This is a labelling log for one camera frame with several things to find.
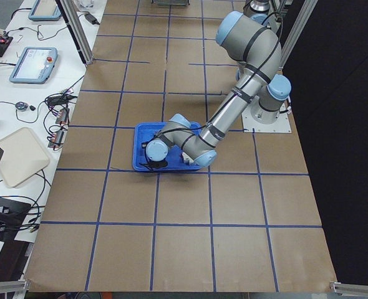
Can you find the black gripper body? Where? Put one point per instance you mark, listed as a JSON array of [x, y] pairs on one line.
[[158, 164]]

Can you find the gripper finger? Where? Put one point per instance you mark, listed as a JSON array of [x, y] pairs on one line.
[[145, 165]]

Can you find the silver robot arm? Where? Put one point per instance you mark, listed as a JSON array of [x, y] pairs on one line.
[[267, 13], [257, 49]]

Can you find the white circuit breaker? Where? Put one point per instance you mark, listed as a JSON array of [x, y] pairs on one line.
[[188, 160]]

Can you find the blue plastic tray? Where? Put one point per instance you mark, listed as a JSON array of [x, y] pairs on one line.
[[175, 162]]

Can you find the beige plastic tray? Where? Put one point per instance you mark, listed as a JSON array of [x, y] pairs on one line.
[[23, 156]]

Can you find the blue teach pendant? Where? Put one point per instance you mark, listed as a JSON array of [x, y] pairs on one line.
[[44, 10], [35, 65]]

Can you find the black power adapter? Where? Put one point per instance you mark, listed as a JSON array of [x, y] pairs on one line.
[[91, 19]]

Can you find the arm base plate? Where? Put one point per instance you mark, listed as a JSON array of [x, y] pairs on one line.
[[256, 119]]

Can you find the aluminium frame post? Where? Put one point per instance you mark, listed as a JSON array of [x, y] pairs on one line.
[[67, 9]]

